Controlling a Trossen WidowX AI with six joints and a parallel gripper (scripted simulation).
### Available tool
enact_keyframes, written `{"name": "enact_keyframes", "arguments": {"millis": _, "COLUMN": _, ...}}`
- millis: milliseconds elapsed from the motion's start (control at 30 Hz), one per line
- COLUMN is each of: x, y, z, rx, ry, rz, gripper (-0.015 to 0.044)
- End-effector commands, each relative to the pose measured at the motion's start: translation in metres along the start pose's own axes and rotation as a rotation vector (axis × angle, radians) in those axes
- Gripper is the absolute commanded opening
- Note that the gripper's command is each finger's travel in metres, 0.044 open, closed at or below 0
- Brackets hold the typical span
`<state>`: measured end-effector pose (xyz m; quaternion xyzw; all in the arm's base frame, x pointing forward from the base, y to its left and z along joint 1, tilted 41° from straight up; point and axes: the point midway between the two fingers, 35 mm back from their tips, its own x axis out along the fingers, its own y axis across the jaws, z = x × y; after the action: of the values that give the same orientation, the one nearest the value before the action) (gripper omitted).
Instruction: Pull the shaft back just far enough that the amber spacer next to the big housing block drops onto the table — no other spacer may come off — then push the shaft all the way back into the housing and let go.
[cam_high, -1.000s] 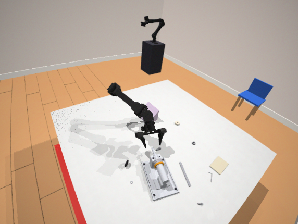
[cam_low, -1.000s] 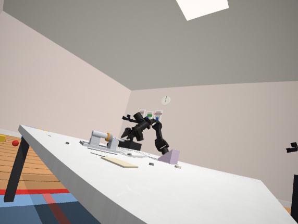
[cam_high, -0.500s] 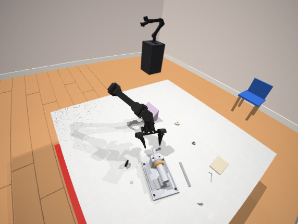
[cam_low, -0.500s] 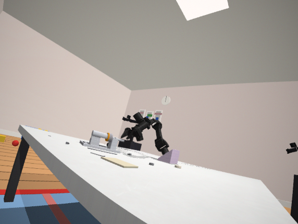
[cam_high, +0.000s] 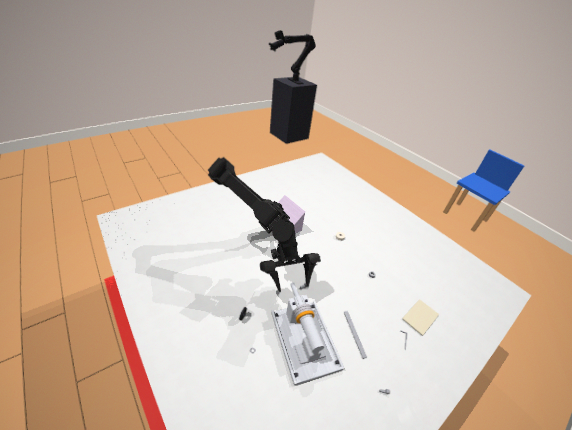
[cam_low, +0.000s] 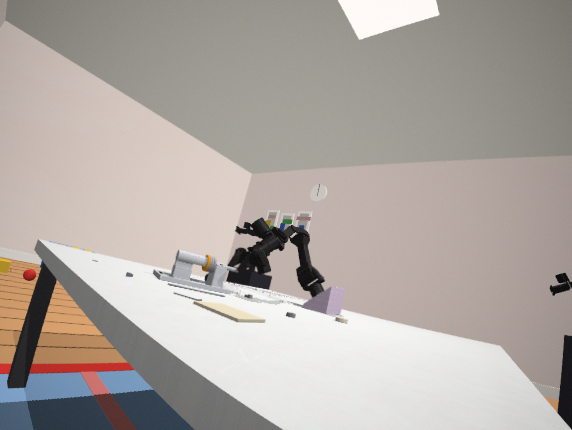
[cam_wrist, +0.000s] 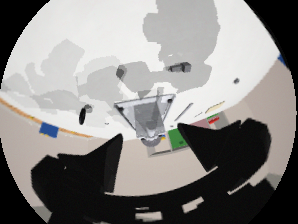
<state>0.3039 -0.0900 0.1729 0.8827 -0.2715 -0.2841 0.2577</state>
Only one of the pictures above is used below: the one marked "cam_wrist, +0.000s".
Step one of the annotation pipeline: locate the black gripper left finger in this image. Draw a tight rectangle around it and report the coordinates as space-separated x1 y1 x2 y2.
57 133 124 193

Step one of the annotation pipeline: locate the beige square tile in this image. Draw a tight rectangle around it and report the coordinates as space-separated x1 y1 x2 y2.
205 101 225 113

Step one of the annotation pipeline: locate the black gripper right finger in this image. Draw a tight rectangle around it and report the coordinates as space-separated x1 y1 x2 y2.
177 120 241 173

